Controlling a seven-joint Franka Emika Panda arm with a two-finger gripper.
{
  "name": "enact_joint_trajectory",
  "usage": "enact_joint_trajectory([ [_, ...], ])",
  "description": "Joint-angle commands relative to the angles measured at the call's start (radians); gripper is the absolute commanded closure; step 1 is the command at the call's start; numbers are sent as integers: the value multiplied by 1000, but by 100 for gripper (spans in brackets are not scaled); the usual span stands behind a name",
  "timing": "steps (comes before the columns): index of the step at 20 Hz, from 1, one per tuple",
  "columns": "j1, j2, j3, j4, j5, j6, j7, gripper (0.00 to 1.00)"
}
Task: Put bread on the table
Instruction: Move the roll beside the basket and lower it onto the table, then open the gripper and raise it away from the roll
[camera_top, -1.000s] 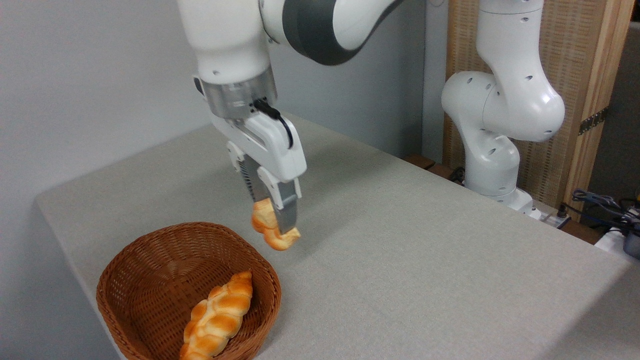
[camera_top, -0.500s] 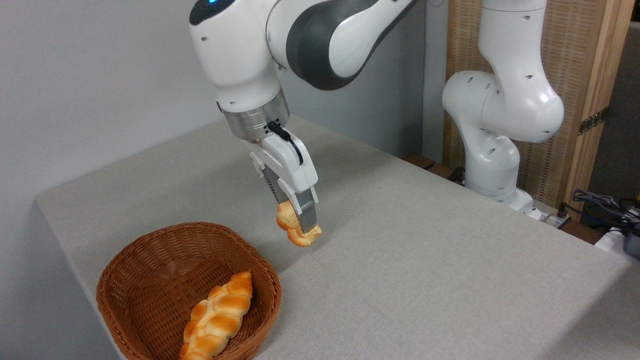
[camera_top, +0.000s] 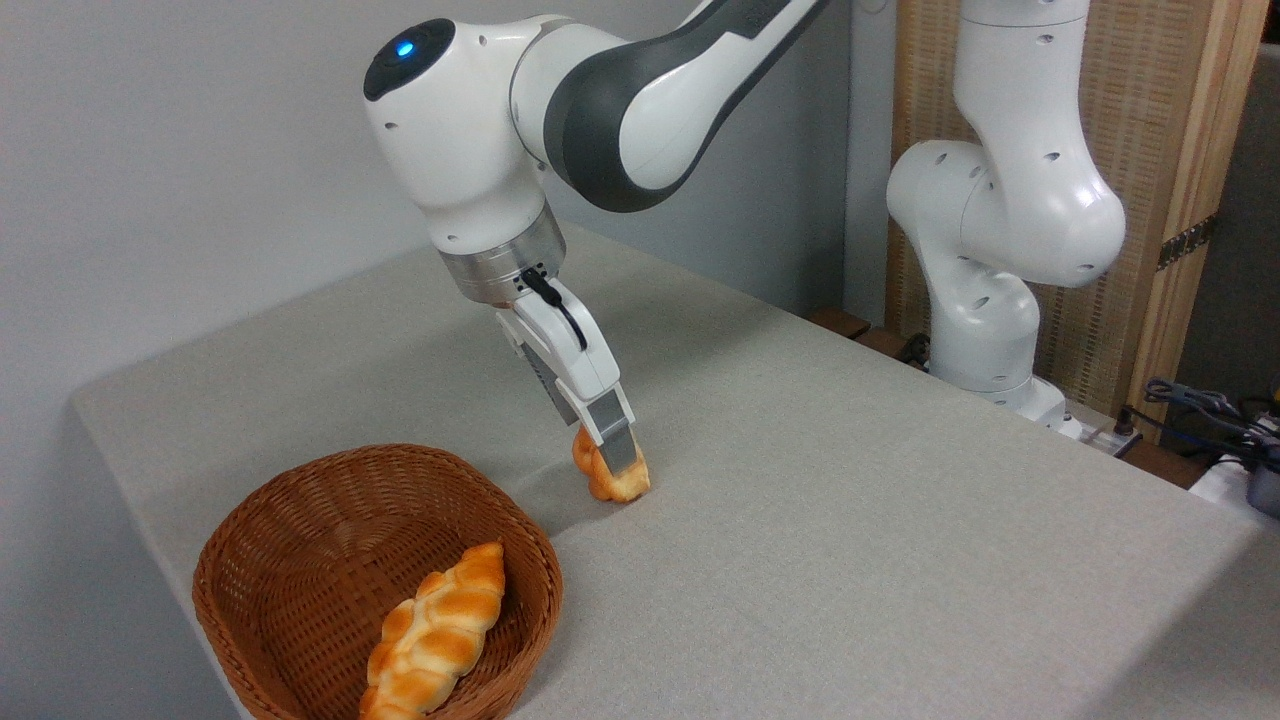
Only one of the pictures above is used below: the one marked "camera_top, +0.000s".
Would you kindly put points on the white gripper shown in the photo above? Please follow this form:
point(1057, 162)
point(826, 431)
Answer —
point(575, 365)

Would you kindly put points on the pale round bread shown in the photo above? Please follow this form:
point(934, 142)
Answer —
point(602, 483)

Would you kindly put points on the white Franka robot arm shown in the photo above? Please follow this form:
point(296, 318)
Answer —
point(460, 150)

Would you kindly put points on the golden braided bread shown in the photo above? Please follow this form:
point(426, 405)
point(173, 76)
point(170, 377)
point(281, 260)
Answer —
point(440, 630)

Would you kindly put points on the grey tablecloth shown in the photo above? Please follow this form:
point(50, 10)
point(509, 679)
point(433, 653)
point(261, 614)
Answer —
point(800, 580)

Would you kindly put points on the brown wicker basket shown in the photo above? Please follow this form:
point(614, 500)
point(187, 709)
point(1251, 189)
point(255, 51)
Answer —
point(330, 540)

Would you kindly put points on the metal screen hinge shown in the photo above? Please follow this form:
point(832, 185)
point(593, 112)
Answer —
point(1185, 243)

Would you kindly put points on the wooden rattan screen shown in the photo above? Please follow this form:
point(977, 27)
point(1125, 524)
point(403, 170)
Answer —
point(1130, 100)

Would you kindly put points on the white box with grey device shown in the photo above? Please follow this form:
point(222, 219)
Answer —
point(1240, 490)

